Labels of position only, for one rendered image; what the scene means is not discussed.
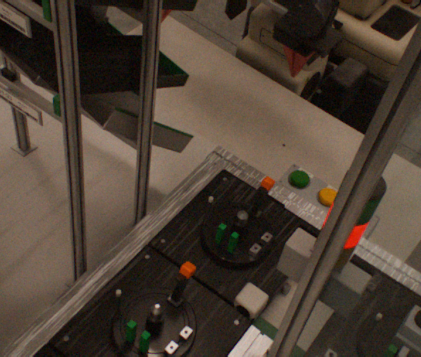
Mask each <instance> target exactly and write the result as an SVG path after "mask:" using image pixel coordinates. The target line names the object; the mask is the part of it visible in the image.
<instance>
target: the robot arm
mask: <svg viewBox="0 0 421 357"><path fill-rule="evenodd" d="M337 1H338V0H291V6H290V7H289V9H288V11H287V13H286V14H285V15H283V16H282V17H281V18H280V19H279V20H278V21H276V22H275V23H274V27H273V32H274V33H273V36H272V38H273V39H274V40H276V41H277V42H279V43H281V44H282V45H284V46H283V49H284V53H285V56H286V59H287V61H288V64H289V69H290V73H291V77H293V78H294V77H296V76H297V75H298V73H299V72H300V70H301V69H302V68H303V66H304V65H305V63H306V62H307V61H308V59H309V58H310V57H311V56H312V55H313V54H314V53H315V52H316V53H318V54H319V55H321V57H320V58H325V57H326V56H327V55H328V54H329V52H330V50H332V51H334V50H335V49H336V48H337V47H338V45H339V44H340V43H341V42H342V39H343V37H344V34H343V33H341V32H339V31H338V30H336V29H334V28H332V27H330V26H329V24H330V21H331V18H332V15H333V13H334V10H335V6H336V4H337Z"/></svg>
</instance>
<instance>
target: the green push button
mask: <svg viewBox="0 0 421 357"><path fill-rule="evenodd" d="M309 180H310V177H309V175H308V174H307V173H306V172H304V171H300V170H296V171H293V172H292V173H291V176H290V182H291V183H292V184H293V185H294V186H296V187H299V188H303V187H306V186H307V185H308V183H309Z"/></svg>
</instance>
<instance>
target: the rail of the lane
mask: <svg viewBox="0 0 421 357"><path fill-rule="evenodd" d="M206 158H209V159H210V160H212V161H213V162H214V164H215V165H216V164H218V165H219V166H221V167H223V168H224V170H225V171H227V172H228V173H229V174H231V175H233V176H234V177H235V178H237V179H239V180H241V181H242V182H243V183H245V184H247V185H248V186H250V187H251V188H253V189H254V190H256V191H257V189H258V187H260V185H261V182H262V180H263V179H264V178H265V177H267V176H266V175H265V174H263V173H262V172H260V171H258V170H257V169H255V168H254V167H252V166H250V165H249V164H248V163H246V162H244V161H242V160H241V159H239V158H238V157H236V156H235V155H234V154H231V153H230V152H229V151H227V150H226V149H223V148H222V147H221V146H219V145H218V146H217V147H216V148H215V149H214V150H213V151H212V152H211V153H210V154H209V155H208V156H207V157H206ZM266 197H267V198H268V199H270V200H272V201H273V202H275V203H276V204H277V205H280V206H281V207H282V208H284V209H285V210H287V211H289V212H290V213H292V214H293V215H295V216H296V217H298V218H300V219H301V220H302V221H304V222H306V223H307V224H309V225H310V226H312V227H314V228H315V229H316V230H318V231H320V230H321V228H322V225H323V223H324V221H325V218H326V217H327V213H326V212H324V211H322V210H321V209H319V208H317V207H315V206H314V205H313V204H311V203H309V202H308V201H306V200H304V199H303V198H301V197H300V196H299V195H296V194H295V193H294V192H292V191H290V190H288V189H287V188H285V187H284V186H282V185H281V184H280V183H277V182H276V181H275V184H274V186H273V188H272V189H271V190H269V192H268V194H267V196H266Z"/></svg>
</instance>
